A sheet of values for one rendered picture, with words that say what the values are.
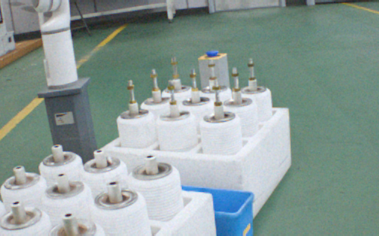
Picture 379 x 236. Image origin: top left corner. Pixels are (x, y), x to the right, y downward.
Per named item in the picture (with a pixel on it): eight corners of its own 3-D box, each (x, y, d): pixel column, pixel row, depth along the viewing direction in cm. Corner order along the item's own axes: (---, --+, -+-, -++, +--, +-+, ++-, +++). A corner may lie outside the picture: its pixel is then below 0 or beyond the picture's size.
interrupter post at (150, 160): (143, 175, 90) (140, 158, 89) (150, 169, 92) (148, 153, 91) (154, 176, 89) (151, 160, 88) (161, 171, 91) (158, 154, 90)
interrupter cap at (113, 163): (76, 172, 95) (75, 169, 95) (98, 157, 101) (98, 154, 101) (106, 176, 91) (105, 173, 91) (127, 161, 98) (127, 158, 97)
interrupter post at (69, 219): (62, 236, 71) (57, 217, 70) (71, 228, 73) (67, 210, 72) (74, 239, 69) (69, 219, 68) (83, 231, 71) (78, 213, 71)
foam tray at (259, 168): (111, 210, 132) (98, 149, 127) (177, 157, 165) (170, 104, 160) (245, 230, 114) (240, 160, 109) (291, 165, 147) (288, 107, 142)
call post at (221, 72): (208, 151, 166) (197, 59, 157) (216, 144, 172) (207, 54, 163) (227, 153, 163) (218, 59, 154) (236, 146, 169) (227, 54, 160)
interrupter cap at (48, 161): (36, 166, 100) (35, 163, 100) (58, 153, 107) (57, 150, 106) (60, 169, 97) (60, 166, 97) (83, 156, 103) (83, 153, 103)
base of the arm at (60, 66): (46, 90, 147) (37, 36, 142) (54, 83, 156) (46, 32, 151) (74, 87, 147) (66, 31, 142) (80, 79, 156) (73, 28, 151)
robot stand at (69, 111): (55, 183, 154) (36, 93, 145) (66, 166, 168) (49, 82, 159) (98, 180, 153) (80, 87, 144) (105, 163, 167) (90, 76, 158)
